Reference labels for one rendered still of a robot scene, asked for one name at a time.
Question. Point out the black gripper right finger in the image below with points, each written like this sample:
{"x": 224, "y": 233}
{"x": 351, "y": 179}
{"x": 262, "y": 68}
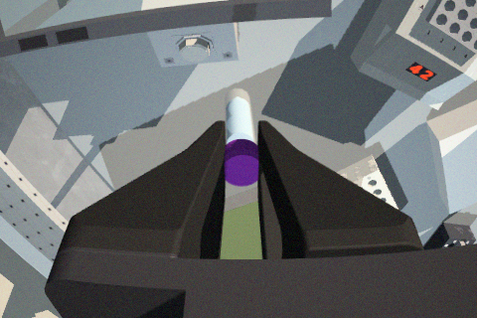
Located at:
{"x": 320, "y": 212}

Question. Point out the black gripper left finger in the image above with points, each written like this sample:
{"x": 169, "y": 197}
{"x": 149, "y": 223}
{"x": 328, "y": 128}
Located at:
{"x": 166, "y": 209}

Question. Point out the violet-capped test tube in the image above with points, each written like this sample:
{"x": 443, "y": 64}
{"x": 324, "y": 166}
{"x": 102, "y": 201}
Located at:
{"x": 241, "y": 152}

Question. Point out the dark grey bench mat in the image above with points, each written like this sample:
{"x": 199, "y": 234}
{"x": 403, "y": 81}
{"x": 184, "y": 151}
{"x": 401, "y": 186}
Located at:
{"x": 126, "y": 114}

